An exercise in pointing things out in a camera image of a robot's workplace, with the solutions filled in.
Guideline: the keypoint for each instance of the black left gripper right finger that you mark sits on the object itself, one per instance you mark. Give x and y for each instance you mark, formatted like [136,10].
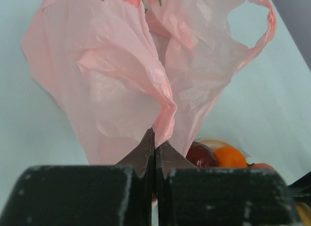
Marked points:
[191,196]

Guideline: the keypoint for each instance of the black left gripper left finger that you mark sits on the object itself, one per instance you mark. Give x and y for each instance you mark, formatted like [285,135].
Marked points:
[86,195]

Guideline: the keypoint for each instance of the dark red fake apple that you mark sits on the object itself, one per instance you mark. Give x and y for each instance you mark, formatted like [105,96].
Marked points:
[201,156]

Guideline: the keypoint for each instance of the orange red fake tomato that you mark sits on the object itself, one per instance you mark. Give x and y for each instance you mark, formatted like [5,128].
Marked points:
[230,157]

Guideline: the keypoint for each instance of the red yellow fake peach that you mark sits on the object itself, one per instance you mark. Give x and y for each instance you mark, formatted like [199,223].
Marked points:
[260,165]

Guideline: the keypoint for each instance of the pink plastic bag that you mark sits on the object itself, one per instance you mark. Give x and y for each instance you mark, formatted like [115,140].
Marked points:
[120,67]

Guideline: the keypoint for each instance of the yellow fake mango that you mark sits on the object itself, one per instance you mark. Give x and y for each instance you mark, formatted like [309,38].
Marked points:
[304,212]

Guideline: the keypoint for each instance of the cream ceramic plate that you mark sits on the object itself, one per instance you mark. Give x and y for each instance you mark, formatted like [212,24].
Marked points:
[214,144]

